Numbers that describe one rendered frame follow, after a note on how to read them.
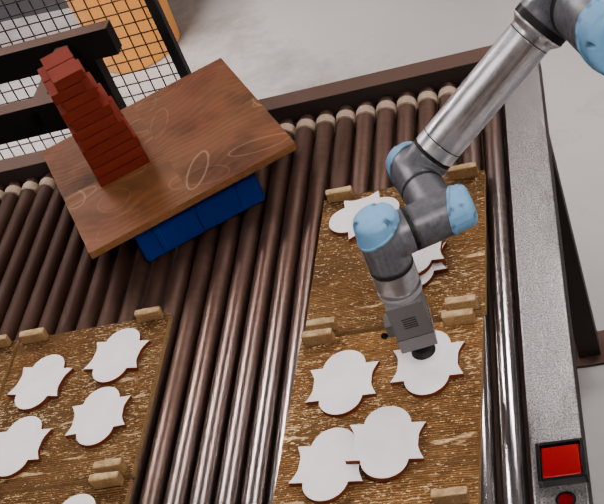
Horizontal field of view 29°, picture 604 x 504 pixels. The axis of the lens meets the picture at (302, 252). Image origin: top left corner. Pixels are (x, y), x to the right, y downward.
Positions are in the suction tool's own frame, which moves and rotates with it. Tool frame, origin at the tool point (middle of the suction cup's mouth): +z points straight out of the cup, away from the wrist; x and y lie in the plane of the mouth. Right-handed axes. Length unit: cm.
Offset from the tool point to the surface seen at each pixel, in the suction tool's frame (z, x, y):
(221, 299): 6, -40, -37
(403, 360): 2.8, -4.2, -1.9
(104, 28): -5, -69, -153
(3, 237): 6, -95, -83
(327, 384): 2.8, -18.4, -1.3
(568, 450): 4.5, 18.6, 25.7
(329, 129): 6, -12, -86
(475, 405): 3.8, 6.2, 12.0
